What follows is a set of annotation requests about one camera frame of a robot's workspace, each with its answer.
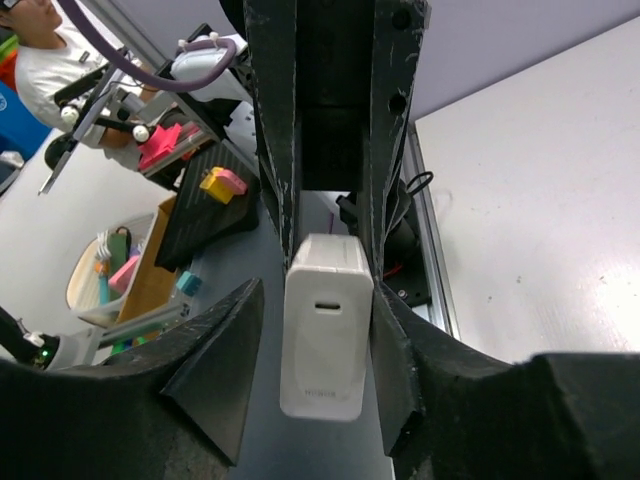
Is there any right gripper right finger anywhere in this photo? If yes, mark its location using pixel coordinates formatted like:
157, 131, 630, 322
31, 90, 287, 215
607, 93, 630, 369
371, 284, 639, 479

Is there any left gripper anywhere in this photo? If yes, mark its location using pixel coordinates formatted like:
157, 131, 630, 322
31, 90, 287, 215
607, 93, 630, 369
221, 0, 430, 280

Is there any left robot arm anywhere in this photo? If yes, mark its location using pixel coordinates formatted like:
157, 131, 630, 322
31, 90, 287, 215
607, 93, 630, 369
171, 1, 431, 278

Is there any yellow pink plug adapter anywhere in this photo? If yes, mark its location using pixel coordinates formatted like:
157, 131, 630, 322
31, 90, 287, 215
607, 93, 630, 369
199, 167, 248, 205

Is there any person in white shirt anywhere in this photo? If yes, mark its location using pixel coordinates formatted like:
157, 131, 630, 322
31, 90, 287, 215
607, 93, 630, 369
0, 0, 146, 171

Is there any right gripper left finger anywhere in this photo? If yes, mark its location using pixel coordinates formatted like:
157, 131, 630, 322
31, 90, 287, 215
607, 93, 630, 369
1, 279, 264, 479

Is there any black ribbed box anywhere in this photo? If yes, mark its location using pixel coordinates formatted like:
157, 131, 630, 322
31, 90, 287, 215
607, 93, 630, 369
155, 144, 260, 272

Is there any white bin with items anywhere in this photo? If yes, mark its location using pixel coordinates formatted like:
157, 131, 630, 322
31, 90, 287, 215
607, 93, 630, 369
66, 212, 157, 328

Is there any white charger plug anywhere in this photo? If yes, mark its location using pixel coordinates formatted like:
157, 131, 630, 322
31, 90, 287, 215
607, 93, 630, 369
279, 234, 374, 422

